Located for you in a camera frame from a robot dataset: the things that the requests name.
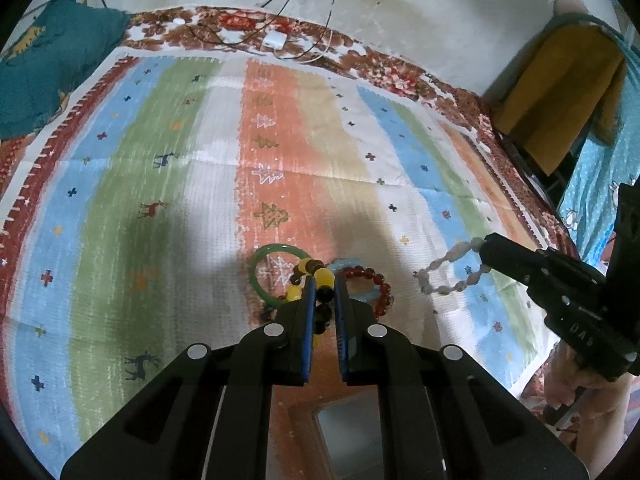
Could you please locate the white bead bracelet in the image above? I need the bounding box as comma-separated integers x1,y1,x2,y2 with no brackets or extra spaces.
412,237,493,297

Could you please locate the dark red bead bracelet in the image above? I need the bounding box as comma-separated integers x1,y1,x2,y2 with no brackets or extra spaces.
342,265,395,319

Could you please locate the yellow black bead bracelet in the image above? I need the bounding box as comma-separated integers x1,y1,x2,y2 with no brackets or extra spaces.
259,258,338,351

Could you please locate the light blue bead bracelet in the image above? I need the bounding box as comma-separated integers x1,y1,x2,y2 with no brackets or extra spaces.
326,257,384,304

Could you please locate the green jade bangle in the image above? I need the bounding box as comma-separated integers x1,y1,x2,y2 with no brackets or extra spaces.
247,243,309,309

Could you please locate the person right hand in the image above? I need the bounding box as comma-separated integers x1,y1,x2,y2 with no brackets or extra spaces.
544,341,634,479

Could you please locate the blue patterned hanging cloth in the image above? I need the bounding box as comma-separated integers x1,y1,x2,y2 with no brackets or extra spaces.
552,0,639,272

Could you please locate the silver metal tin box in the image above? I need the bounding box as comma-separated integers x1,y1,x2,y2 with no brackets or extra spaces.
288,387,384,480

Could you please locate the mustard yellow hanging garment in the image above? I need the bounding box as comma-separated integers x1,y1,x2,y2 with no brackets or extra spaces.
494,25,626,176

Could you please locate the striped colourful mat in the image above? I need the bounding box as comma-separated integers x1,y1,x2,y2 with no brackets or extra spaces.
0,46,566,478

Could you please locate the white charger adapter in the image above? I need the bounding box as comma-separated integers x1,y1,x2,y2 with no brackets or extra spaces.
262,30,288,51

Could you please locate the floral brown bedsheet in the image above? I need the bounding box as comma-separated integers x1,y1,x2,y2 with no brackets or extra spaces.
0,5,582,480

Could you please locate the teal quilted blanket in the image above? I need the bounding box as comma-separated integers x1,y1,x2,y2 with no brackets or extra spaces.
1,0,129,140

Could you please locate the black power cable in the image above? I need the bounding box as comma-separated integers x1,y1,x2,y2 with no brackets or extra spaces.
171,0,336,57

